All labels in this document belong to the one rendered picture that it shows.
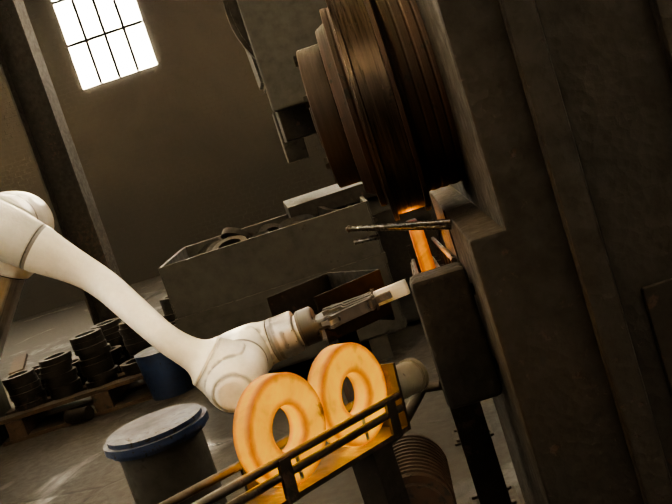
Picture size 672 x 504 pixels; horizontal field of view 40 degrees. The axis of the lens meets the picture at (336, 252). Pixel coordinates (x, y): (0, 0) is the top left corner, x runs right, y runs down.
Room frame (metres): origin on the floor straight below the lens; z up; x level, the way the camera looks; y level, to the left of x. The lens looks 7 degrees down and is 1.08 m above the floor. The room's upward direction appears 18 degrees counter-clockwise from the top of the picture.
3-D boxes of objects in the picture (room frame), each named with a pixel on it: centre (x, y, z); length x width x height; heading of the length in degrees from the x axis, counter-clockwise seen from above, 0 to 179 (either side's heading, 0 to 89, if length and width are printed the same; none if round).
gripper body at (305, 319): (1.82, 0.07, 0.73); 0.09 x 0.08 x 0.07; 85
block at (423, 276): (1.57, -0.16, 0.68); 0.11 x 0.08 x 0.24; 85
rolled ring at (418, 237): (2.24, -0.20, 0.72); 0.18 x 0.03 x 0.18; 176
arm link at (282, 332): (1.83, 0.15, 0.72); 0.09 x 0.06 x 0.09; 175
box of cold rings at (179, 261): (4.60, 0.29, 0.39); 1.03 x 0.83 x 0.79; 89
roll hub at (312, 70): (1.81, -0.07, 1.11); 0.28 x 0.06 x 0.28; 175
